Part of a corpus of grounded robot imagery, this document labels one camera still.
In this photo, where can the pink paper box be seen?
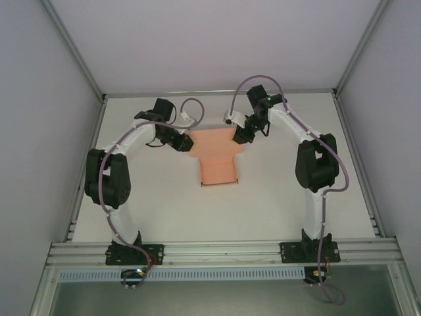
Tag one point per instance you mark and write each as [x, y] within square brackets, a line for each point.
[217, 154]

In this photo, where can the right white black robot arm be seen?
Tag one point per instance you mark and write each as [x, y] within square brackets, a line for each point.
[317, 164]

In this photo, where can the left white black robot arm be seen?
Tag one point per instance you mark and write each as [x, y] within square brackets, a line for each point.
[108, 181]

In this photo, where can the aluminium crossbar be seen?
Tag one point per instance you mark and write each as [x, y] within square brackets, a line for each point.
[210, 92]

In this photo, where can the left black circuit board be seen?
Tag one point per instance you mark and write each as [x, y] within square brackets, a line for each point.
[131, 274]

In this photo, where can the black circuit board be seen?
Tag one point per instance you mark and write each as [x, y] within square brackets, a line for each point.
[131, 274]
[310, 279]

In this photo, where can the grey metal panel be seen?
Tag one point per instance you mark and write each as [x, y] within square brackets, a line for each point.
[213, 299]

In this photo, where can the right black circuit board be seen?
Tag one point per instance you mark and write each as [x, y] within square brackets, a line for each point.
[310, 279]

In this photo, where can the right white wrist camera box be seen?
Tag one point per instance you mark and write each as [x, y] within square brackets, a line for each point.
[234, 119]

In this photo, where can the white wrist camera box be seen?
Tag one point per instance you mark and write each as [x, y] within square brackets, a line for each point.
[186, 118]
[234, 119]

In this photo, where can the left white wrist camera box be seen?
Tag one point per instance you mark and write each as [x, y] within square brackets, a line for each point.
[186, 118]

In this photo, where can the aluminium side rail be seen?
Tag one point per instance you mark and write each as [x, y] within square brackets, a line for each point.
[349, 138]
[95, 138]

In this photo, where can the aluminium frame post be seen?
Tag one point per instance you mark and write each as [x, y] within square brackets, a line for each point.
[361, 46]
[74, 49]

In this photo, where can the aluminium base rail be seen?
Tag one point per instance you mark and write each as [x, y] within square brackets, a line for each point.
[223, 253]

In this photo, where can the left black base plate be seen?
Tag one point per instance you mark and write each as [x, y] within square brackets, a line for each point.
[154, 255]

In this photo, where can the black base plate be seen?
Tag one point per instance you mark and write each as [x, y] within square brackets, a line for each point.
[291, 253]
[154, 255]

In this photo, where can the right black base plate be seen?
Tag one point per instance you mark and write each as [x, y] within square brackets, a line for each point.
[291, 253]

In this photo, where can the aluminium panel frame bar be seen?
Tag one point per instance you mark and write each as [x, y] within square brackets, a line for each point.
[403, 289]
[41, 289]

